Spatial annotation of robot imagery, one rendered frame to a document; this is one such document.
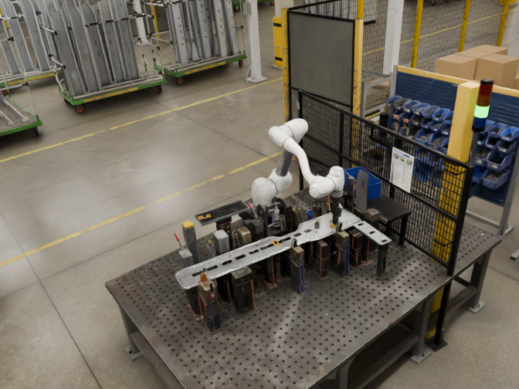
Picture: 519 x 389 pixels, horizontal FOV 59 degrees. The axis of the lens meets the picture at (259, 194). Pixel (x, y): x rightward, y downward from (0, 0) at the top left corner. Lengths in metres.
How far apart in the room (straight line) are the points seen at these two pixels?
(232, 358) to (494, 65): 5.75
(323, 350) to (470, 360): 1.43
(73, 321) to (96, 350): 0.45
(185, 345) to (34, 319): 1.99
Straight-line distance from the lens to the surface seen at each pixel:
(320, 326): 3.03
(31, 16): 11.75
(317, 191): 2.98
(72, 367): 4.10
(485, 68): 7.50
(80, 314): 4.52
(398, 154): 3.47
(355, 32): 5.12
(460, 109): 3.06
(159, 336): 3.09
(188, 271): 3.03
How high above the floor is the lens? 2.89
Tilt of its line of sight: 30 degrees down
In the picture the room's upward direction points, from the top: 4 degrees counter-clockwise
